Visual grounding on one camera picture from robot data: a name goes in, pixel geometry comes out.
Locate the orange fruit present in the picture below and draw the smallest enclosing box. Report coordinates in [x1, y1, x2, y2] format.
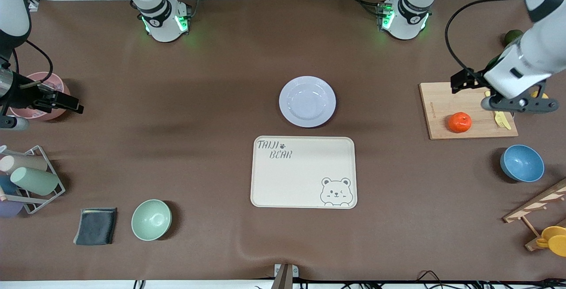
[447, 112, 472, 134]

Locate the white round plate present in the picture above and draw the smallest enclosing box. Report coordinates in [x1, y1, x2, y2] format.
[279, 76, 337, 128]

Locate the wooden cutting board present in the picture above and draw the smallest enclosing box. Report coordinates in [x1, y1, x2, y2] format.
[419, 82, 519, 140]

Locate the pink bowl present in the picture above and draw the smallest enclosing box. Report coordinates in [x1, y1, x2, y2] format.
[9, 72, 71, 121]

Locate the yellow plastic fork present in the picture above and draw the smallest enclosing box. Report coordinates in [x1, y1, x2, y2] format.
[494, 111, 512, 130]

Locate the beige cup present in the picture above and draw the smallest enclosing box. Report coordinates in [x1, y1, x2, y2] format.
[0, 154, 48, 174]

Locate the light green cup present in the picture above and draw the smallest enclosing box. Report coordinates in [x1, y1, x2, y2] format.
[10, 166, 59, 196]

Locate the blue cup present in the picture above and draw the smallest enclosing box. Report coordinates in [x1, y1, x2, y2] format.
[0, 175, 18, 194]

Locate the blue bowl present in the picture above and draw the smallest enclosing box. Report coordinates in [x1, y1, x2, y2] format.
[500, 144, 545, 183]

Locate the purple cup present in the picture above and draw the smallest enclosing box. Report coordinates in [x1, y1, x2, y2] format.
[0, 200, 23, 218]

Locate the dark grey folded cloth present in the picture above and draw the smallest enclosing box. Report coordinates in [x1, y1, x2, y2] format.
[73, 208, 118, 246]

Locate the wooden drying rack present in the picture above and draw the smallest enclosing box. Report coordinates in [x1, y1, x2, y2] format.
[503, 178, 566, 252]

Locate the light green bowl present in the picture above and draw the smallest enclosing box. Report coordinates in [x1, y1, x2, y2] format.
[131, 199, 172, 241]

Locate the yellow cup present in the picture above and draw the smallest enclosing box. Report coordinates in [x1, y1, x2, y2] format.
[536, 226, 566, 257]

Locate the cream tray with bear print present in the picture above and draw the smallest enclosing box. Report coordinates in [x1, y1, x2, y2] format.
[250, 136, 357, 209]

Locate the metal table edge clamp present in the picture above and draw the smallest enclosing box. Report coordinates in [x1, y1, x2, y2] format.
[271, 263, 299, 289]

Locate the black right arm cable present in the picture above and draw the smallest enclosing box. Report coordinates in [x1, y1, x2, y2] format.
[0, 39, 54, 87]

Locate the grey wire cup rack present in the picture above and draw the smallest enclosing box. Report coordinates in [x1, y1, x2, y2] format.
[0, 145, 66, 215]

